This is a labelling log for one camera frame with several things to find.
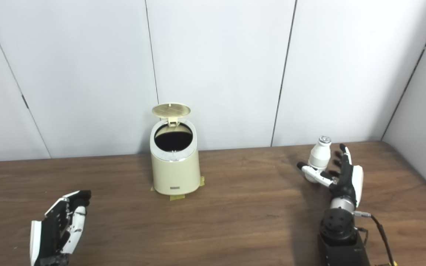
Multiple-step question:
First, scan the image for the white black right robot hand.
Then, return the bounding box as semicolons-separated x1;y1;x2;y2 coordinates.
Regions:
297;144;364;207

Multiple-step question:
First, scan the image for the cream round bin lid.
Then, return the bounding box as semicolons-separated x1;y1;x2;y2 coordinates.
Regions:
152;103;191;127

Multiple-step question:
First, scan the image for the small white plastic bottle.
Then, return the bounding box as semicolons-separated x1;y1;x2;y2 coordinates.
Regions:
305;136;332;183

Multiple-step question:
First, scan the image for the cream-colored cylindrical bin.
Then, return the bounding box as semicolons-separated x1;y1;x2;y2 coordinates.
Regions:
150;103;201;195

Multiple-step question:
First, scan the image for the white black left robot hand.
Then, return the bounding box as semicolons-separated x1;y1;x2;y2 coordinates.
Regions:
30;190;92;266

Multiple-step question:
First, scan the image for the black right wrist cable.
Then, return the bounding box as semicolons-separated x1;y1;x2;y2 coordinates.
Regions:
354;211;398;266

